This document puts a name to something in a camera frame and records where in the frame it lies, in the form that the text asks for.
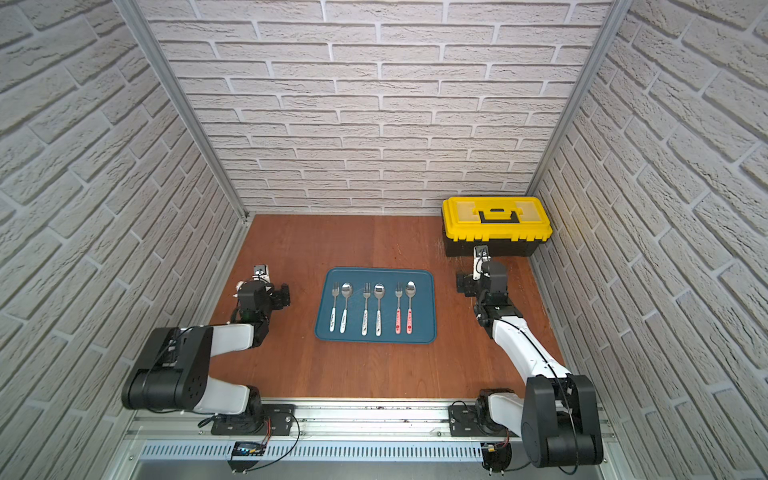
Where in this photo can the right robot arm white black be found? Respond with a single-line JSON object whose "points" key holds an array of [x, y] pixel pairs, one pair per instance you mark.
{"points": [[557, 419]]}

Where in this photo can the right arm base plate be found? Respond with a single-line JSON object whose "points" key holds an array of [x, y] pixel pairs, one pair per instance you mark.
{"points": [[464, 422]]}

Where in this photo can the teal plastic tray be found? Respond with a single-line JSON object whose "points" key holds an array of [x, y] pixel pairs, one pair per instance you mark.
{"points": [[424, 308]]}

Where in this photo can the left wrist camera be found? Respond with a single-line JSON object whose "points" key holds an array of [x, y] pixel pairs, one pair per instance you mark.
{"points": [[261, 273]]}

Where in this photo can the left controller board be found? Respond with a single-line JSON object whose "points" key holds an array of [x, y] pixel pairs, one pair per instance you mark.
{"points": [[246, 456]]}

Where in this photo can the aluminium front rail frame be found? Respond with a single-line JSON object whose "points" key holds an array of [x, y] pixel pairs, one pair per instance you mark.
{"points": [[340, 439]]}

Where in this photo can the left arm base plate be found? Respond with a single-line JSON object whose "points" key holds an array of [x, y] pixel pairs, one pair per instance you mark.
{"points": [[279, 416]]}

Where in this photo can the white handled spoon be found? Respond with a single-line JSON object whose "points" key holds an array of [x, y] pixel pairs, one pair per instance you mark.
{"points": [[346, 291], [379, 293]]}

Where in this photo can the right controller board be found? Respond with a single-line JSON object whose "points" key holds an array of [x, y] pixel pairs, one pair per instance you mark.
{"points": [[496, 457]]}

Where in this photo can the white handled fork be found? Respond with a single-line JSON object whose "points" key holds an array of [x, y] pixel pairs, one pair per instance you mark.
{"points": [[366, 293], [335, 293]]}

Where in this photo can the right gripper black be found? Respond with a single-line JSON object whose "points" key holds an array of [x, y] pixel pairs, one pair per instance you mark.
{"points": [[467, 283]]}

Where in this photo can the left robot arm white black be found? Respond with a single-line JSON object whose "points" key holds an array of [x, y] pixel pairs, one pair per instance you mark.
{"points": [[172, 371]]}

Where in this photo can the pink handled spoon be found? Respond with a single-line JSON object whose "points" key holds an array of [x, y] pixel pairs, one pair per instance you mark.
{"points": [[410, 292]]}

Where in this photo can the yellow black toolbox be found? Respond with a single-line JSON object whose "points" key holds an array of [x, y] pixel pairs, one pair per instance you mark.
{"points": [[508, 226]]}

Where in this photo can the controller board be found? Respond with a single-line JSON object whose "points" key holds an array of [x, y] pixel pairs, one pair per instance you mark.
{"points": [[246, 456], [496, 457]]}

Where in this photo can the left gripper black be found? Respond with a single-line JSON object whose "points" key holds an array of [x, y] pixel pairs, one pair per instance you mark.
{"points": [[279, 297]]}

